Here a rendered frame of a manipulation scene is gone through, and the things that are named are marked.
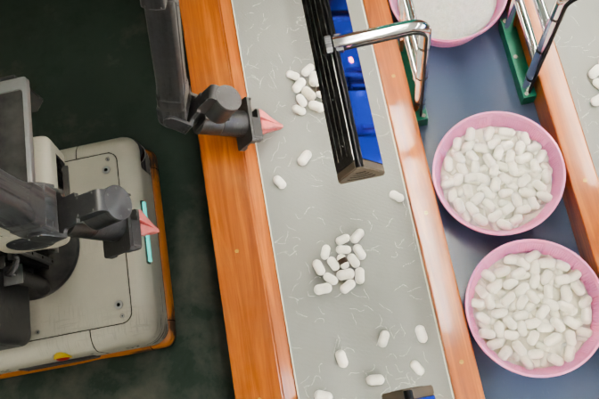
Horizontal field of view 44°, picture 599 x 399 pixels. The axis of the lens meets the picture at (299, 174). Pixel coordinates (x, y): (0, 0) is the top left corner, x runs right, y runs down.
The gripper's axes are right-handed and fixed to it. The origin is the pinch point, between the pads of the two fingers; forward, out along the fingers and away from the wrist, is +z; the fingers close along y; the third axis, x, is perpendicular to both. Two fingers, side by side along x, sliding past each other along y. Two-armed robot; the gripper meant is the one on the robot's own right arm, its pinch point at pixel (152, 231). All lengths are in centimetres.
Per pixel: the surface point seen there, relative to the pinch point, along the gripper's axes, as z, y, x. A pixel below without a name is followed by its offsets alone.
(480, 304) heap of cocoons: 49, -21, -39
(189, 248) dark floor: 80, 21, 62
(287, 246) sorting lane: 32.3, -1.7, -6.9
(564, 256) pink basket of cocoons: 56, -15, -56
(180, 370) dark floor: 77, -17, 68
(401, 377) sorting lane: 40, -32, -23
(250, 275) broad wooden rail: 26.3, -6.9, -0.7
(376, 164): 11.7, 1.5, -40.6
